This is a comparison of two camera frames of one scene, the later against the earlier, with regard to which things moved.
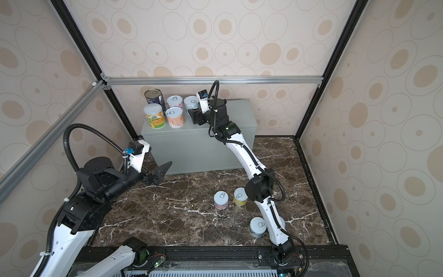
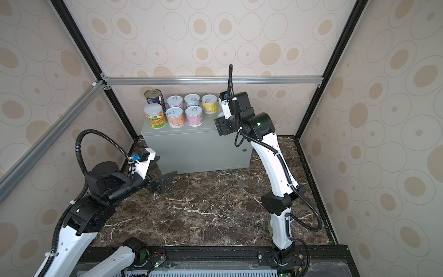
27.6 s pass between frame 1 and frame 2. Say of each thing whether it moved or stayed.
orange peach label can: stayed
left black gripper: moved
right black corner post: stayed
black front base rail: stayed
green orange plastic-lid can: stayed
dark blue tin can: stayed
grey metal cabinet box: stayed
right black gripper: moved
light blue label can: stayed
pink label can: moved
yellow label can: moved
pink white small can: stayed
